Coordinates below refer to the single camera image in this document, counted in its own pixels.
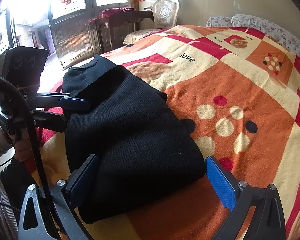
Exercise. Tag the left hand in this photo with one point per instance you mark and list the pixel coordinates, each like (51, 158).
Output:
(23, 148)

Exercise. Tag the dark wooden cabinet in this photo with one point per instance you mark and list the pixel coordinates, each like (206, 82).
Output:
(110, 30)

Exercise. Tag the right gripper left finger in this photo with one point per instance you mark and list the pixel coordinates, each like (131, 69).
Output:
(41, 220)

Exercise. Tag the black knit pants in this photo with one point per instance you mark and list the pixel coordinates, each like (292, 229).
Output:
(145, 152)

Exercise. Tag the white ornate chair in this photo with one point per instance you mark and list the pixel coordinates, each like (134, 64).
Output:
(165, 13)

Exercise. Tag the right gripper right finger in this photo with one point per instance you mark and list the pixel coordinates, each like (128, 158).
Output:
(268, 220)

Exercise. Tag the floral pillow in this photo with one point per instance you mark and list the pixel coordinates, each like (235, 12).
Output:
(278, 33)

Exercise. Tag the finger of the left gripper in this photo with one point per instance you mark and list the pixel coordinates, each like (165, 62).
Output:
(61, 100)
(48, 120)

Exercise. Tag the checkered love blanket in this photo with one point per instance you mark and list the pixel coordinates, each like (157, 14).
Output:
(240, 91)

